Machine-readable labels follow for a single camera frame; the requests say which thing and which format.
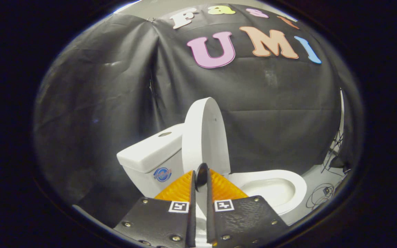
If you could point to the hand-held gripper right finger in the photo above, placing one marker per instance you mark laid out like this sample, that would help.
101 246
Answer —
246 220

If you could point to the black tripod stand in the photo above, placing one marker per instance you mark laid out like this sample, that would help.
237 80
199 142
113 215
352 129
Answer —
334 151

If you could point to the white toilet lid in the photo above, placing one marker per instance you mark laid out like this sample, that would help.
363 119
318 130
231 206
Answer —
203 137

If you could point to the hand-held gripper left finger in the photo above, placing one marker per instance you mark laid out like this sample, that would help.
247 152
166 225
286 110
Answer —
157 220

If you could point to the white toilet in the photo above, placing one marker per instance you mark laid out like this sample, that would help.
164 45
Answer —
150 155

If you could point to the black backdrop cloth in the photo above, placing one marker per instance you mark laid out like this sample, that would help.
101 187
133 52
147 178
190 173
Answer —
271 113

